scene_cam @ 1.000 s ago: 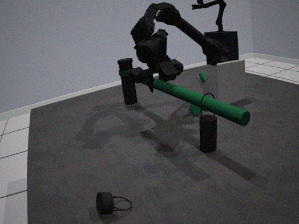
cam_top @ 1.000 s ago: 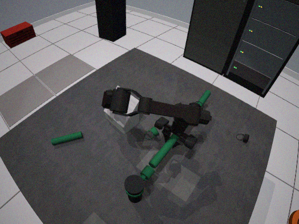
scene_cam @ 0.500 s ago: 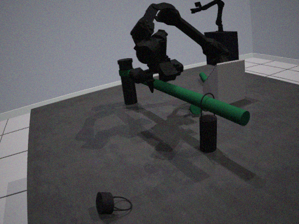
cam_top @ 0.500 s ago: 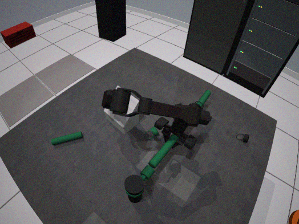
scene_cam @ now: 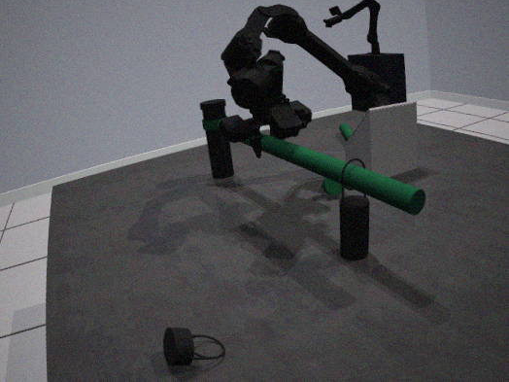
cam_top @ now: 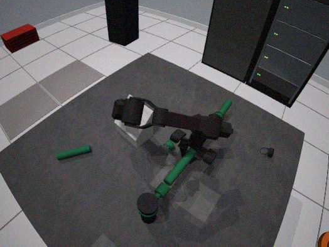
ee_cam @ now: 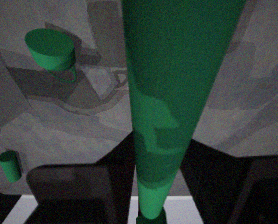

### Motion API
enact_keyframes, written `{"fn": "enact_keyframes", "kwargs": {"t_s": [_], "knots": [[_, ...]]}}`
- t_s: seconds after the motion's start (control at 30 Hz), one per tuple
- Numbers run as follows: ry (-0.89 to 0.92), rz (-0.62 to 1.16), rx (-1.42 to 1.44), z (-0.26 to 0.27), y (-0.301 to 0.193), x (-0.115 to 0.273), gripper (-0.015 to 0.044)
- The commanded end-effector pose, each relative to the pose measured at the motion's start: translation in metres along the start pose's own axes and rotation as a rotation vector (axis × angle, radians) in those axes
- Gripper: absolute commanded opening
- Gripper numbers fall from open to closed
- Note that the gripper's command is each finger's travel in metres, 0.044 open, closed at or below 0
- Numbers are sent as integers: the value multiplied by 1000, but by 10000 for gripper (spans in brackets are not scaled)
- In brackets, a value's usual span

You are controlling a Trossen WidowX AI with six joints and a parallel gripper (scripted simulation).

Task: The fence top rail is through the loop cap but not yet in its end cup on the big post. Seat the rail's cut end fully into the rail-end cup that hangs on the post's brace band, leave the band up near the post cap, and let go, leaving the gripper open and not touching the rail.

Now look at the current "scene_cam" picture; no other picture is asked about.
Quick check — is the dark green cup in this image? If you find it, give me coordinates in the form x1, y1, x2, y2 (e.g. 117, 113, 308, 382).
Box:
202, 118, 223, 131

